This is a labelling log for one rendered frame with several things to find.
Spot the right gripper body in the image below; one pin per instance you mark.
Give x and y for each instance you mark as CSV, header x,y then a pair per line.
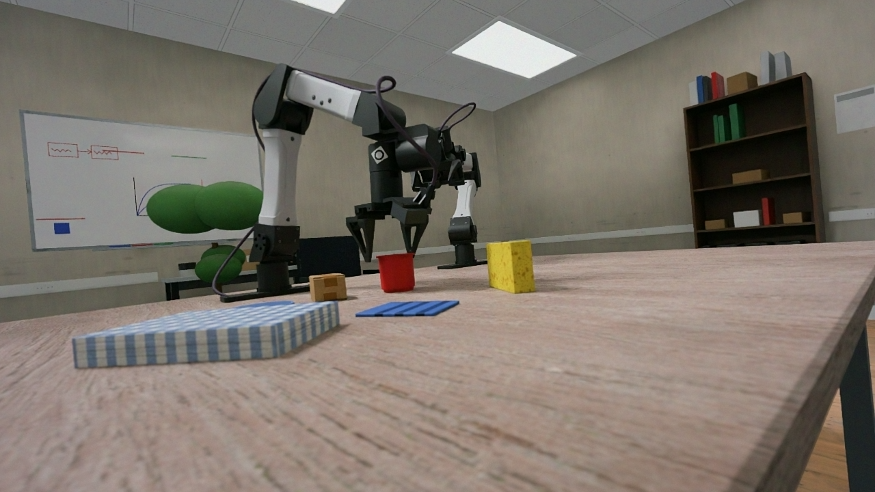
x,y
384,191

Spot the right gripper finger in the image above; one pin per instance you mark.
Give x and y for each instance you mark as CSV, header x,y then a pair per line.
x,y
368,226
406,231

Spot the yellow sponge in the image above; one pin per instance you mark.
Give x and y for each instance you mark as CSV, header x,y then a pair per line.
x,y
510,266

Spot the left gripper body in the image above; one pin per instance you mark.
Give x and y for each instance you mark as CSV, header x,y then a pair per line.
x,y
442,172

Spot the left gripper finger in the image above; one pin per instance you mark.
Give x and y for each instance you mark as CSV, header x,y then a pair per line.
x,y
416,184
457,171

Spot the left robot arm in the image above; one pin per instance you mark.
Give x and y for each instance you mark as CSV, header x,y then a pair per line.
x,y
462,230

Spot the red cup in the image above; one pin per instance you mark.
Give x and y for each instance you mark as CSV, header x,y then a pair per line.
x,y
397,272

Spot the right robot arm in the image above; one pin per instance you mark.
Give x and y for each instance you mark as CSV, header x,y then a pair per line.
x,y
276,236

